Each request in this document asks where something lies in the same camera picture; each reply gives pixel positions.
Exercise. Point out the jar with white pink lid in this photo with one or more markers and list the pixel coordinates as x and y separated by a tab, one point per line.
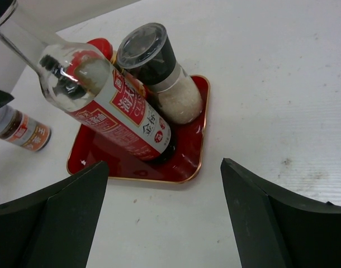
22	130

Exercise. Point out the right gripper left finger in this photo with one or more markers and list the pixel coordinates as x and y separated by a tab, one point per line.
54	226

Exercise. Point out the jar with dark grey lid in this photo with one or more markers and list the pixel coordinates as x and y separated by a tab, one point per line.
147	55

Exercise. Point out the red lid sauce jar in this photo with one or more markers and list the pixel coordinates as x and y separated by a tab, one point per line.
107	50

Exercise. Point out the red lacquer tray gold emblem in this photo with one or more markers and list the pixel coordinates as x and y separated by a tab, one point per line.
90	148

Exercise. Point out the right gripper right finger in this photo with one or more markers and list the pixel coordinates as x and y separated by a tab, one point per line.
275	227

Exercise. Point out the tall clear bottle black cap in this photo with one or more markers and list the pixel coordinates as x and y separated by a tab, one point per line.
79	80

